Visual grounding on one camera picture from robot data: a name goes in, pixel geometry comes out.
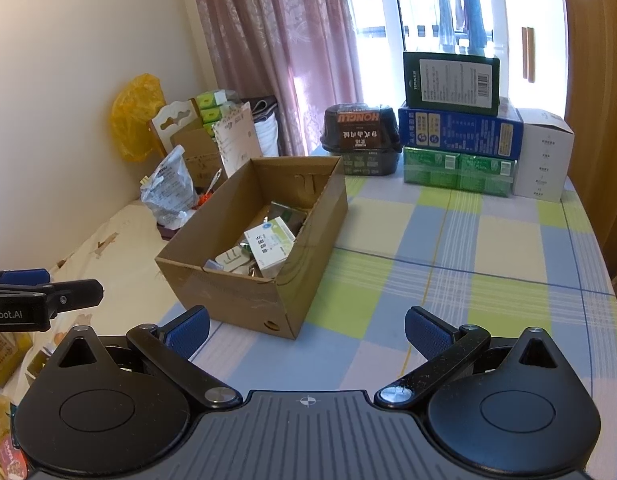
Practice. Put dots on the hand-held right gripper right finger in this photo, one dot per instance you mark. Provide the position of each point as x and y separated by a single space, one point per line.
428 332

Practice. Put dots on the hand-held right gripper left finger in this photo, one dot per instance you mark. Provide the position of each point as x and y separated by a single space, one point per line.
188 332

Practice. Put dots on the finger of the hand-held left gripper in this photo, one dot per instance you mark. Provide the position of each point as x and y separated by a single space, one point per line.
78 292
23 277

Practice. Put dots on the white power adapter plug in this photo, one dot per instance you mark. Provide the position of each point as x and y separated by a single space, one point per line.
233 260

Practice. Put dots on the green white medicine box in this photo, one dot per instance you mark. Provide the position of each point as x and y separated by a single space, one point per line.
271 237

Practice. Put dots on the brown cardboard box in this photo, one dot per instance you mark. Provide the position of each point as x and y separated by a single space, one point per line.
308 260

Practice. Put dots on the checked cloth desktop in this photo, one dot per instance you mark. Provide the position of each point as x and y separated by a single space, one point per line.
438 260

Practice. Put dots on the colourful snack packets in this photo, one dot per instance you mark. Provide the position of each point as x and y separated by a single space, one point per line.
6 410

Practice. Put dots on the small orange object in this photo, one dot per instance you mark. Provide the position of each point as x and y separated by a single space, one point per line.
203 199

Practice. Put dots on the clear plastic bag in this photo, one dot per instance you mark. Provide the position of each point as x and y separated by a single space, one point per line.
168 185

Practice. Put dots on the green carton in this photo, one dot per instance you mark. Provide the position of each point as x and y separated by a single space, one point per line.
458 172

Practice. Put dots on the yellow plastic bag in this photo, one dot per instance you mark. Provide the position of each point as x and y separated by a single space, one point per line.
136 120

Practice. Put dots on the small cardboard box with flap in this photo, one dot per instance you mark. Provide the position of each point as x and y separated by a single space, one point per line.
186 140

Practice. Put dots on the white paper bag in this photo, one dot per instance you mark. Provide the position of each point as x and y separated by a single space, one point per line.
238 140

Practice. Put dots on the blue carton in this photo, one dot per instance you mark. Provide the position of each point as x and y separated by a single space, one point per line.
458 132

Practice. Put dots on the white carton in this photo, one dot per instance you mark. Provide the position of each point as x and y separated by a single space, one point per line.
540 160

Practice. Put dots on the black food container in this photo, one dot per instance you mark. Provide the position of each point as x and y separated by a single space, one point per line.
361 135

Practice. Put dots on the black white striped bag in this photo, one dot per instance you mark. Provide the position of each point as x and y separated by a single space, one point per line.
266 127

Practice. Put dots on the green tissue packs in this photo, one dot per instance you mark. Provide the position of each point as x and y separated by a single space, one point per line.
211 106

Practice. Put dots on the dark green box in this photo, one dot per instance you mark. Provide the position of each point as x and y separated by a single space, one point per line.
451 82

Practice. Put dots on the pink curtain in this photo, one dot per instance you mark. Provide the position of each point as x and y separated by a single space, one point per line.
278 50

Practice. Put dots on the wooden wardrobe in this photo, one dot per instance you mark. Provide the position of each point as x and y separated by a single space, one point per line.
598 85

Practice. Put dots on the glass window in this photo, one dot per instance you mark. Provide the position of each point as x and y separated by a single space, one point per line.
438 5

